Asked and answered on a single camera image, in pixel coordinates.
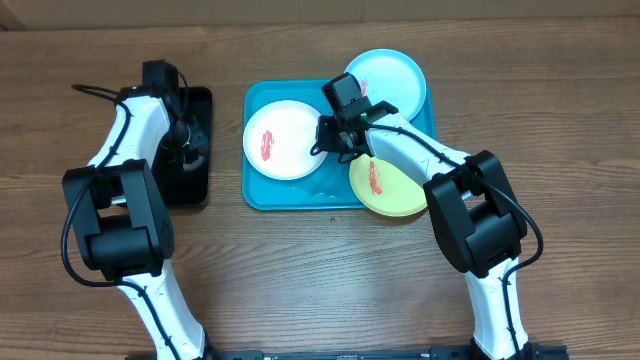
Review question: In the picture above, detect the yellow green plate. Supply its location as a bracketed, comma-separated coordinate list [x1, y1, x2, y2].
[349, 155, 427, 217]

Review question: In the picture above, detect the black rectangular tray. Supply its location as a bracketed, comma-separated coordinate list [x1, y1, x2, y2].
[152, 87, 214, 208]

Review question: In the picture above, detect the white plate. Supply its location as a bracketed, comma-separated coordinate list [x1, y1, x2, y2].
[243, 100, 327, 180]

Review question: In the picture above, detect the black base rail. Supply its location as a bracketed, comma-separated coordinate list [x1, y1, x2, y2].
[124, 344, 570, 360]

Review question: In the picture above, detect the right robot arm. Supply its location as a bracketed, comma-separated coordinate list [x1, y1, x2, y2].
[311, 73, 531, 359]

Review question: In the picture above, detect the green pink sponge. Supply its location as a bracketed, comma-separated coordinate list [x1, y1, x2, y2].
[182, 155, 209, 173]

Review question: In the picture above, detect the teal plastic tray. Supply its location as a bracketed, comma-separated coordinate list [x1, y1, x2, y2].
[241, 78, 437, 212]

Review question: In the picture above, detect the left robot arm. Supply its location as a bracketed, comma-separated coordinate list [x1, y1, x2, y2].
[61, 60, 218, 359]

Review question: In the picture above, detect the light blue plate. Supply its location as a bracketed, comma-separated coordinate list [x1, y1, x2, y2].
[345, 48, 427, 120]

